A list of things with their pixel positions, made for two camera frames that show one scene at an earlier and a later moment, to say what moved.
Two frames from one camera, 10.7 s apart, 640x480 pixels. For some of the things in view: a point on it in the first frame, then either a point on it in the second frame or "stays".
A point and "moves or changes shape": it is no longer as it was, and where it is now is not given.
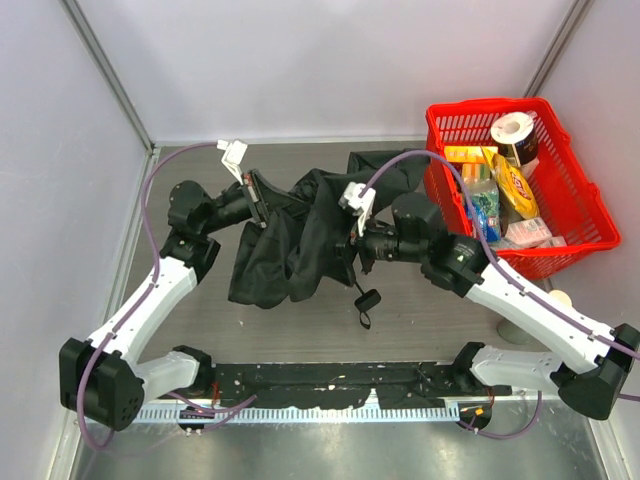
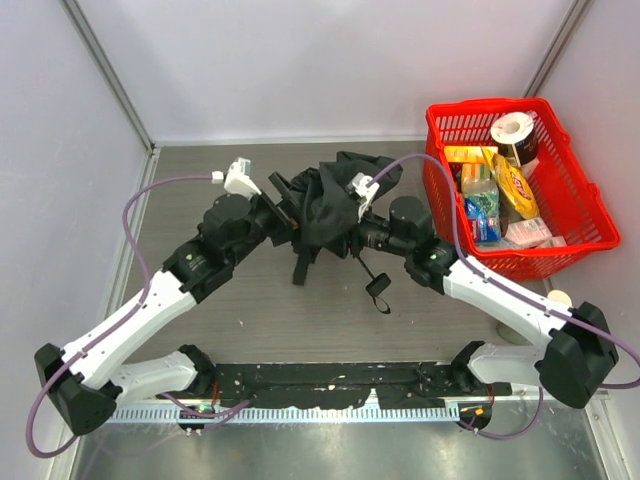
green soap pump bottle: (517, 332) stays
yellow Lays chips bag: (514, 184) stays
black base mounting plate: (319, 386) stays
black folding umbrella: (306, 243) moves or changes shape
